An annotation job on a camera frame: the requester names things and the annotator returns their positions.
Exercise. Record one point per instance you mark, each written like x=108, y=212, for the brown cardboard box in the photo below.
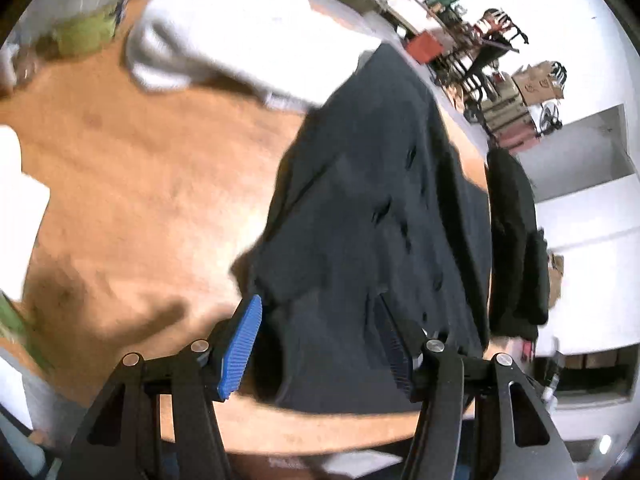
x=540, y=82

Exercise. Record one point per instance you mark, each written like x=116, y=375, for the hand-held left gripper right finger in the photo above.
x=395, y=347

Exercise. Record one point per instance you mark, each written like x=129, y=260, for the red paper bag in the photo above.
x=424, y=46

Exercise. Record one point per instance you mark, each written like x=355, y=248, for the black shirt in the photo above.
x=365, y=200

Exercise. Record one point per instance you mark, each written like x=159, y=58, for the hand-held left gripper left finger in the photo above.
x=240, y=347

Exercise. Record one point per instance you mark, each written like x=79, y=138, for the white paper sheet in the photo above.
x=20, y=210

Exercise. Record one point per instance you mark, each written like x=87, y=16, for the black fleece jacket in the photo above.
x=512, y=240

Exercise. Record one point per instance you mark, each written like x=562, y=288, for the black floor fan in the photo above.
x=550, y=117

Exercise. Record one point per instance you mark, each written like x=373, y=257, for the wooden crate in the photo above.
x=505, y=107

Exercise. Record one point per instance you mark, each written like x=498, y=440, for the light grey sweatshirt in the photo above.
x=240, y=25

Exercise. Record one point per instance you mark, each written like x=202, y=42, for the clear plastic jar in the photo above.
x=85, y=5

